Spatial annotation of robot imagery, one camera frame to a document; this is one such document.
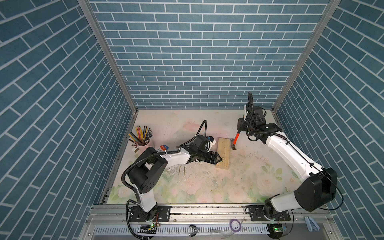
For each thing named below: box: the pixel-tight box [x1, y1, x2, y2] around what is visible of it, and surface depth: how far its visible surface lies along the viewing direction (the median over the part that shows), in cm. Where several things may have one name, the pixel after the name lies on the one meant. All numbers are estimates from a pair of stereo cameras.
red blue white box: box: [160, 144, 170, 152], surface depth 101 cm
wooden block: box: [215, 137, 231, 170], surface depth 96 cm
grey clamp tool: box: [304, 216, 320, 232], surface depth 71 cm
